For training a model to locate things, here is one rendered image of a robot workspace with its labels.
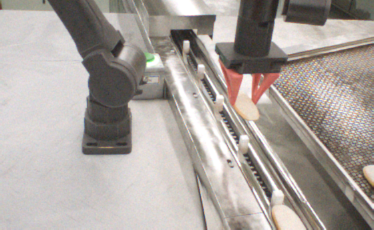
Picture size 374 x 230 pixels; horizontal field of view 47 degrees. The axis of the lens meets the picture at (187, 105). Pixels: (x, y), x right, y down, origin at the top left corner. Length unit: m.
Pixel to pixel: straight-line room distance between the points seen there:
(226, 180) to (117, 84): 0.23
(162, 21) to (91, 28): 0.45
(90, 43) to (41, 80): 0.34
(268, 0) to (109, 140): 0.36
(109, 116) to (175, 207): 0.20
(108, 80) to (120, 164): 0.15
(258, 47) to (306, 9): 0.09
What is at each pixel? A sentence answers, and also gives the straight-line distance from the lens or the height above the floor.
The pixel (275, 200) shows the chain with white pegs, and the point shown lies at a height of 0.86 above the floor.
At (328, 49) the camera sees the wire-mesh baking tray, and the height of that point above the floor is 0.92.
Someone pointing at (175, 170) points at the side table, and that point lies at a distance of 0.73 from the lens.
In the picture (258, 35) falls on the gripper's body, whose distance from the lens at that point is 0.65.
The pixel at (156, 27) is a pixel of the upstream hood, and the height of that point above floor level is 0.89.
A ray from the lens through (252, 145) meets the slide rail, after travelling 0.76.
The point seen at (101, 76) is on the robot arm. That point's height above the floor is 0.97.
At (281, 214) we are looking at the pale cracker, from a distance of 0.63.
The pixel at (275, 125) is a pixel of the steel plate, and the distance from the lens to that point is 0.88.
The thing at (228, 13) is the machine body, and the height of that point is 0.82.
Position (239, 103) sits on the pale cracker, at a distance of 0.72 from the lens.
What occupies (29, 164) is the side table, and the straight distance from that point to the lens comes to 0.76.
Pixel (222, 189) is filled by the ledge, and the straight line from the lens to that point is 0.64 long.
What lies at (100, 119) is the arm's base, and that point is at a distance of 0.75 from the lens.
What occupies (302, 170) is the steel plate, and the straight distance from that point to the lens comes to 0.78.
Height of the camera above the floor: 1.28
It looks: 31 degrees down
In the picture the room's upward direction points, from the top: 5 degrees clockwise
